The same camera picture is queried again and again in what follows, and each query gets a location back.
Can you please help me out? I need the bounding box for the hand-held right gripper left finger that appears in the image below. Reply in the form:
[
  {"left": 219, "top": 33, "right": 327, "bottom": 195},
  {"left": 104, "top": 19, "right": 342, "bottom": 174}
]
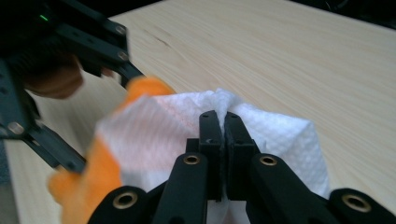
[{"left": 152, "top": 109, "right": 226, "bottom": 224}]

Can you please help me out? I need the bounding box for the orange plush toy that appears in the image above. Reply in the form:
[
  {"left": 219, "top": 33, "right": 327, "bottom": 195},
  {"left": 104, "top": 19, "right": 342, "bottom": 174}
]
[{"left": 47, "top": 75, "right": 177, "bottom": 224}]

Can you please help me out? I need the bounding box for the white wet wipe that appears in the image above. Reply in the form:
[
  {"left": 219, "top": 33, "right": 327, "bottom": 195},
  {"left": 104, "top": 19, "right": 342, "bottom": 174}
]
[{"left": 95, "top": 87, "right": 332, "bottom": 224}]

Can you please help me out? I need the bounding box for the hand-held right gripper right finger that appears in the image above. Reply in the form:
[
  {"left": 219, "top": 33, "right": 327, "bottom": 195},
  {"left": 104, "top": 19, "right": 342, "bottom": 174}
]
[{"left": 223, "top": 111, "right": 341, "bottom": 224}]

